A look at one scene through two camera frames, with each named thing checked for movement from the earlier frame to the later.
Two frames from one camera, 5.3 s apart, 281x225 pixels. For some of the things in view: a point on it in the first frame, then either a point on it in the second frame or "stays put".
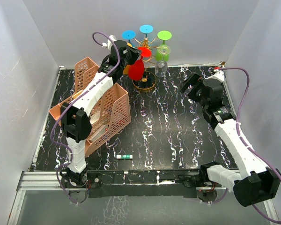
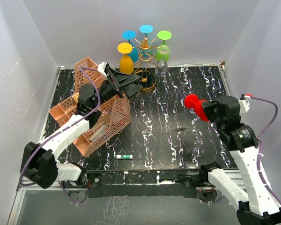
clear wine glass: (161, 67) stays put
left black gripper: (134, 54) -> (120, 80)
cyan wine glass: (146, 29) stays put
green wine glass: (162, 52) stays put
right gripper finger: (184, 86) -> (208, 113)
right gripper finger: (195, 78) -> (208, 104)
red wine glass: (136, 70) -> (192, 101)
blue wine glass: (129, 34) stays put
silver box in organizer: (99, 132) stays put
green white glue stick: (124, 156) stays put
